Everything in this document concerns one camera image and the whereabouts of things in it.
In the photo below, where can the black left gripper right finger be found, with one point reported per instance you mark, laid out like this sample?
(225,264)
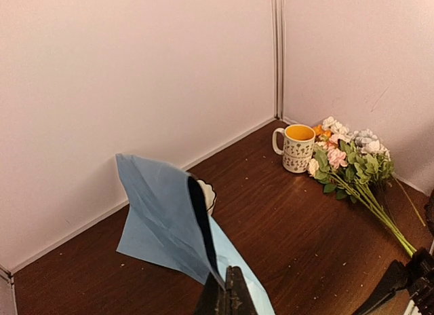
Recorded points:
(238,298)

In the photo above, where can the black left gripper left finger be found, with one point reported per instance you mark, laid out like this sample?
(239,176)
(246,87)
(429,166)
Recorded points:
(212,300)

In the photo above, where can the blue wrapping paper sheet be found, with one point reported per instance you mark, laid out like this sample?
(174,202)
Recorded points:
(168,225)

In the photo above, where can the blue hydrangea flower bunch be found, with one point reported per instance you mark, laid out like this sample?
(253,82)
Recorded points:
(356,166)

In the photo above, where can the orange flower stem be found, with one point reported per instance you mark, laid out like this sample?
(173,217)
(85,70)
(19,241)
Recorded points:
(321,134)

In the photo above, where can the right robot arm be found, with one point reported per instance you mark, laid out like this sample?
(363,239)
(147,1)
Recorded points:
(416,277)

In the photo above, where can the white fluted ceramic dish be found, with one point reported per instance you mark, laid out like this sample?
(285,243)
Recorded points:
(209,195)

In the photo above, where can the floral ceramic mug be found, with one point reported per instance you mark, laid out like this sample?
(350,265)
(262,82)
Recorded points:
(295,145)

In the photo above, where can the right aluminium corner post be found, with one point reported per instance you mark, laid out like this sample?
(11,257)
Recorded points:
(277,8)

